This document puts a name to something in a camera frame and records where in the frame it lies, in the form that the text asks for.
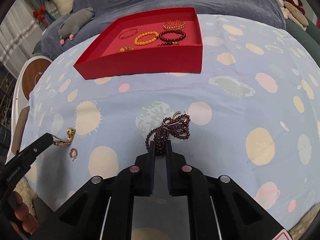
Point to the person's left hand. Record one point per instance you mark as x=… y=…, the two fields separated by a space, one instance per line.
x=21 y=211

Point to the green bed frame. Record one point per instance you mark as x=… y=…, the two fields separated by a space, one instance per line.
x=312 y=35

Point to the brown cardboard piece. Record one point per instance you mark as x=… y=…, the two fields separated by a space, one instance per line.
x=21 y=127

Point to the grey plush toy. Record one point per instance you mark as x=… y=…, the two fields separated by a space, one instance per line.
x=75 y=21

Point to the small gold earring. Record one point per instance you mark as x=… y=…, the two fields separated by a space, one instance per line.
x=74 y=153

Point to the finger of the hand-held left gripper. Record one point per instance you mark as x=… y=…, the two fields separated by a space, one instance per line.
x=41 y=143

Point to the silver bangle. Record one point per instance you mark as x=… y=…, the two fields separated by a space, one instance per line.
x=136 y=32

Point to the light blue planet-print sheet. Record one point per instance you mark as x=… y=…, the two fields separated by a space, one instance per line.
x=225 y=130

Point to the red jewelry box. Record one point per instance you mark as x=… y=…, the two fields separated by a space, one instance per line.
x=140 y=63

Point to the white curtain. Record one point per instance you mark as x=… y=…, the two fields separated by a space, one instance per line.
x=15 y=37

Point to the cream fluffy blanket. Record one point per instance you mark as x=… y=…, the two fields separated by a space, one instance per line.
x=25 y=187

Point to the round wooden-top table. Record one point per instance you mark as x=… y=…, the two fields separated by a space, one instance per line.
x=35 y=77

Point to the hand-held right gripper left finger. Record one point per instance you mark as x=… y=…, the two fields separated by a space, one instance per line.
x=151 y=167

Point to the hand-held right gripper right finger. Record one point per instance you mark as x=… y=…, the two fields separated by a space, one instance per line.
x=169 y=167

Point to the round cookie plush toy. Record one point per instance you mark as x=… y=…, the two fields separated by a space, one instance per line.
x=296 y=12

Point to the small white plush toy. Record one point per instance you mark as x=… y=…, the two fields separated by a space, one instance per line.
x=280 y=1

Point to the red ribbon bow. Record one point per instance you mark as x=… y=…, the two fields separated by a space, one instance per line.
x=40 y=12

